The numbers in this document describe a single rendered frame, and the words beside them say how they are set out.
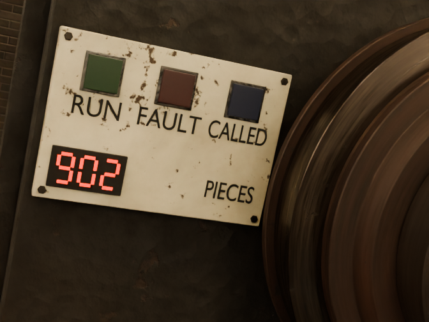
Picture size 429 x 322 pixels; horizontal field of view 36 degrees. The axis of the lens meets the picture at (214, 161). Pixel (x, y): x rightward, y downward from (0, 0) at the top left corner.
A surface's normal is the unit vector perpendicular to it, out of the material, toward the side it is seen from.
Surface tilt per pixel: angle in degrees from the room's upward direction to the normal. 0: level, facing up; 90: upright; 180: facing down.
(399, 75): 90
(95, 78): 90
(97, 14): 90
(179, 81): 90
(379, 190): 79
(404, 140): 64
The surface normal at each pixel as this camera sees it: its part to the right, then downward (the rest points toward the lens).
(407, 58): 0.27, 0.19
